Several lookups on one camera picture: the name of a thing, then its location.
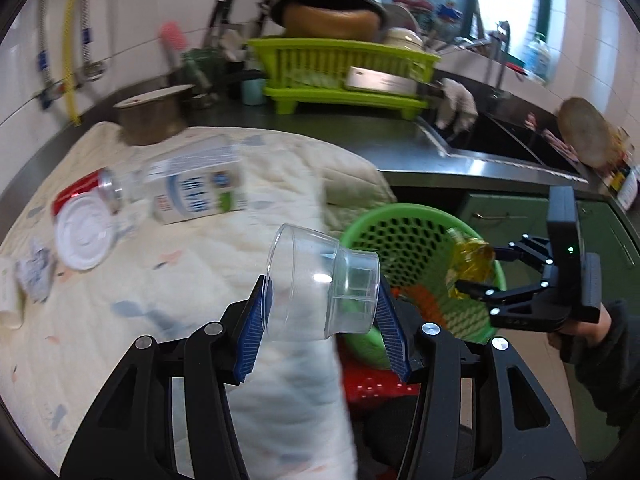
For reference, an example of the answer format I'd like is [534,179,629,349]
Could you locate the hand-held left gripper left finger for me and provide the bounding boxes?
[60,275,276,480]

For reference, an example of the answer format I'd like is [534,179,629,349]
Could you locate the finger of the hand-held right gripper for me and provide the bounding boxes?
[457,280,570,332]
[492,234,553,281]

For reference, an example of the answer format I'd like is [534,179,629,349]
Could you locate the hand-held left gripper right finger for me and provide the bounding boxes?
[375,280,587,480]

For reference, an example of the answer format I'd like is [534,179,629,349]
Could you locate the yellow plastic wrapper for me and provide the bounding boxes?
[442,227,496,301]

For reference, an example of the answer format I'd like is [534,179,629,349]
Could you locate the clear plastic cup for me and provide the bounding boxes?
[263,223,381,341]

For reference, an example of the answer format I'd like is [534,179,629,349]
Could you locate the green plastic basket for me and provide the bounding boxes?
[336,203,507,370]

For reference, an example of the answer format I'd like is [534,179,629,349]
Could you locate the person's right forearm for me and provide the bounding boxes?
[560,300,640,428]

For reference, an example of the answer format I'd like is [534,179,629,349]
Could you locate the person's right hand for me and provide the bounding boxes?
[547,306,613,350]

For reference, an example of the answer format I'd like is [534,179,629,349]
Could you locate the red plastic stool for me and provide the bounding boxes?
[340,285,431,406]

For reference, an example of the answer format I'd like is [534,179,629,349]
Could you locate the colourful packet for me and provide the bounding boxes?
[600,130,640,211]

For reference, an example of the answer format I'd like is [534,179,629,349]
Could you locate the cream quilted blanket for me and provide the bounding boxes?
[0,122,398,480]

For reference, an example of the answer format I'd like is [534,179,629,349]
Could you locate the round wooden cutting board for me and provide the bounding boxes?
[557,97,613,167]

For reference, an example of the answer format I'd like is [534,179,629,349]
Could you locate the steel sink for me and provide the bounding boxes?
[420,95,591,183]

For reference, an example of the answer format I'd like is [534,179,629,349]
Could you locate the white and blue carton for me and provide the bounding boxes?
[145,142,249,225]

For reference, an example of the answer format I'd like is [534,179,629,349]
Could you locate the white rag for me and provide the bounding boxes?
[434,78,478,133]

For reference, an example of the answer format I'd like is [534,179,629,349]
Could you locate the dish soap bottle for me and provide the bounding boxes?
[522,32,551,83]

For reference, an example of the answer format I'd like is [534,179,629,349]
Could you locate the white round plastic lid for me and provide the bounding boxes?
[54,195,118,272]

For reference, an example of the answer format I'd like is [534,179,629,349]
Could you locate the steel faucet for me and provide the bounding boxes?
[452,21,511,83]

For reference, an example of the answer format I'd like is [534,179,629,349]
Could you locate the steel cleaver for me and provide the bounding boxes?
[345,66,418,96]

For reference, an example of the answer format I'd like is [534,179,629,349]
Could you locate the red can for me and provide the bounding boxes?
[52,167,123,216]

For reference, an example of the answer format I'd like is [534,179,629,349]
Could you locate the crumpled paper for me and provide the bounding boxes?
[15,240,56,303]

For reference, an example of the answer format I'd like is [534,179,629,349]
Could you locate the metal pot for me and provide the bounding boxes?
[112,85,196,146]

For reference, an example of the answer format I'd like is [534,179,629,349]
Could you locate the teal cup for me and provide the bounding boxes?
[241,77,267,106]

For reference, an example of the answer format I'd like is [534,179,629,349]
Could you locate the white bowl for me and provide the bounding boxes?
[384,27,426,53]

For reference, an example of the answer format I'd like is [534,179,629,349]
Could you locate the green utensil holder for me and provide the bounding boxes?
[182,47,226,96]

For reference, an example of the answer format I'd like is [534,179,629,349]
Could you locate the green dish rack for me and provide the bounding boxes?
[247,37,442,116]

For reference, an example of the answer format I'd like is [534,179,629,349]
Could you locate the pink brush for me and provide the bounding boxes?
[159,21,188,68]

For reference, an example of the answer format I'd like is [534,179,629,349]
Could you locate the brown clay pot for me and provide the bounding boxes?
[282,2,379,41]

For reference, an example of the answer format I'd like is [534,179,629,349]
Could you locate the black knife handle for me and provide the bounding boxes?
[207,0,236,46]
[255,0,274,36]

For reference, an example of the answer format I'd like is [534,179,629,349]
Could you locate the yellow gas hose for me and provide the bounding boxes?
[64,0,91,126]

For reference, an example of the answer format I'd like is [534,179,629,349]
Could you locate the braided metal hose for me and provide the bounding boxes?
[80,0,108,81]
[37,0,55,106]

